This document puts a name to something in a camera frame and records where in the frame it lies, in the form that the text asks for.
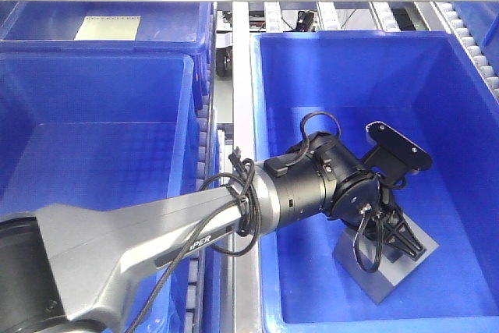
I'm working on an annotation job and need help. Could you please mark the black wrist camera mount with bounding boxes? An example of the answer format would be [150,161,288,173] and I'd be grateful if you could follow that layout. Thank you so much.
[362,121,433,190]

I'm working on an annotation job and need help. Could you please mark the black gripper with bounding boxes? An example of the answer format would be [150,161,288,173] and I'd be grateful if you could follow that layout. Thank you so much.
[327,171,425,258]

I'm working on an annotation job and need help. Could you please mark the white label sheet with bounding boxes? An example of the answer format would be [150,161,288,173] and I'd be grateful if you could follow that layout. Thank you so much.
[74,16,141,41]

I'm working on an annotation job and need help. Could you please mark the gray square hollow base block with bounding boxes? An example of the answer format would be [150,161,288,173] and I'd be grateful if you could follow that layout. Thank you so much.
[333,214,439,304]

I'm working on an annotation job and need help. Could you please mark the large blue target bin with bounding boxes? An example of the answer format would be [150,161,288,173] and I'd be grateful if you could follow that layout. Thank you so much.
[252,31,498,332]

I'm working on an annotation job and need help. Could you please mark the blue bin front left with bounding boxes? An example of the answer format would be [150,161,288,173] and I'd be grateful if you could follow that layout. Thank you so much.
[0,51,202,333]

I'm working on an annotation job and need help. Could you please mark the blue bin back left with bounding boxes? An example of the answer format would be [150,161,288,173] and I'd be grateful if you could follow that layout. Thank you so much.
[1,2,213,56]

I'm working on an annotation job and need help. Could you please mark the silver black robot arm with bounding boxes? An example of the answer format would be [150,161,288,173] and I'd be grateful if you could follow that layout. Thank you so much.
[1,122,433,332]

